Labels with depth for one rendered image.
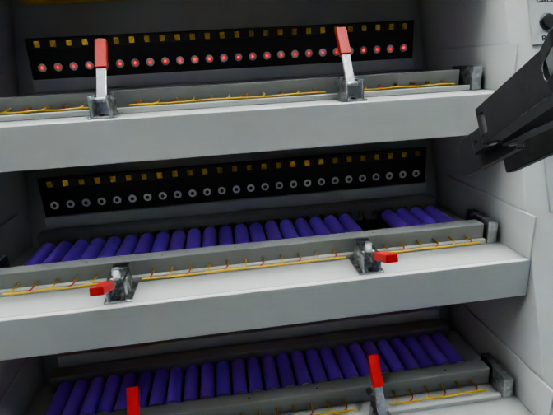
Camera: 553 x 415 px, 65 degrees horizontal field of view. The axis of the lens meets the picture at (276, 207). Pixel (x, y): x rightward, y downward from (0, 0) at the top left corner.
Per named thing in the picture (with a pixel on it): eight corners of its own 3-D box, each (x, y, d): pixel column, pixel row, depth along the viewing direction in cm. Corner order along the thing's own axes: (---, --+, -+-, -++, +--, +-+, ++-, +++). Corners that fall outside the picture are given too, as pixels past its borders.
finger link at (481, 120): (531, 128, 28) (487, 132, 27) (486, 154, 32) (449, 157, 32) (526, 107, 28) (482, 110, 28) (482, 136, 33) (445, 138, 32)
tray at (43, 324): (526, 296, 49) (537, 216, 46) (-43, 366, 42) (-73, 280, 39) (439, 231, 68) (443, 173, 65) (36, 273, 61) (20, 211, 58)
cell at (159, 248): (170, 243, 57) (165, 264, 51) (156, 244, 57) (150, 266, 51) (169, 230, 57) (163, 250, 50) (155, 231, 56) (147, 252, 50)
